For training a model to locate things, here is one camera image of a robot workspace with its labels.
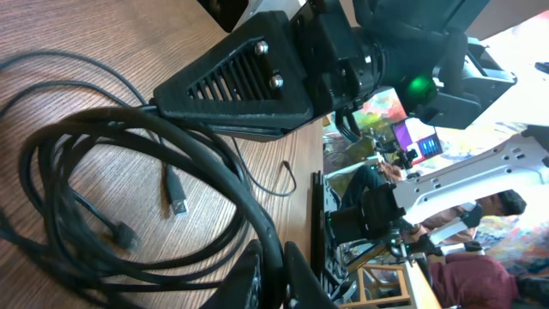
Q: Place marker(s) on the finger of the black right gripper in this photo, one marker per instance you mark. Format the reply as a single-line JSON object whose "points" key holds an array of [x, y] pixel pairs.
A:
{"points": [[249, 85]]}

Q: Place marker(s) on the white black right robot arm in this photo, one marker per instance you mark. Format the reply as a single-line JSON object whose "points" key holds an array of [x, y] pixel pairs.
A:
{"points": [[420, 49]]}

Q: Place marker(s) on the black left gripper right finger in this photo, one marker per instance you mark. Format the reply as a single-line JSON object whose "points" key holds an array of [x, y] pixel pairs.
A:
{"points": [[302, 289]]}

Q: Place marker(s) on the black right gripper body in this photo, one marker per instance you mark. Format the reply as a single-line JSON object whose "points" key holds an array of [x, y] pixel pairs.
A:
{"points": [[336, 73]]}

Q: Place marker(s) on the person in maroon shirt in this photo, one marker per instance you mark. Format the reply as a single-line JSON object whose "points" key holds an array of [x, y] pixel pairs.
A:
{"points": [[469, 280]]}

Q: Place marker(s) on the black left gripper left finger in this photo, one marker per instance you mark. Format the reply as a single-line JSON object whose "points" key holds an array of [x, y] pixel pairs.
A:
{"points": [[242, 288]]}

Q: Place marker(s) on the wooden stool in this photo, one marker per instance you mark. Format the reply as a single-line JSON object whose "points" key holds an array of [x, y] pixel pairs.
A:
{"points": [[374, 286]]}

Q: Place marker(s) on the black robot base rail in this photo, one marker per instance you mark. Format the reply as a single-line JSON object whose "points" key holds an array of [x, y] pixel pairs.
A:
{"points": [[324, 264]]}

